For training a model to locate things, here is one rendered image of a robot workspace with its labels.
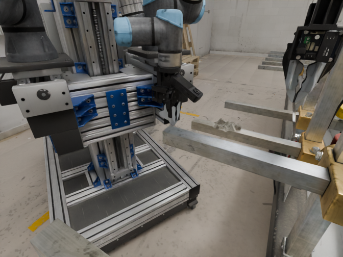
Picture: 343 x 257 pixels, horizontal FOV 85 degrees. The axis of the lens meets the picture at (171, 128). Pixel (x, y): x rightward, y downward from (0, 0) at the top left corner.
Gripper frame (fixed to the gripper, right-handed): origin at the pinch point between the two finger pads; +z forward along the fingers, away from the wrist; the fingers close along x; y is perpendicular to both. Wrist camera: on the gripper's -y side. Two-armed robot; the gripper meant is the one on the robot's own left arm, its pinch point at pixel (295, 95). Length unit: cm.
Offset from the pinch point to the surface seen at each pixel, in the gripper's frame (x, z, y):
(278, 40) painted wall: -50, 43, -777
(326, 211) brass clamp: 5.9, 7.0, 25.1
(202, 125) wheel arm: -22.1, 15.3, -2.8
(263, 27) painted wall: -110, 3, -774
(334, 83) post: 7.1, -2.2, -7.0
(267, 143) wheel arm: -2.6, 15.7, -3.1
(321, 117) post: 7.4, 6.4, -7.0
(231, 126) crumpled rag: -13.1, 13.4, -3.4
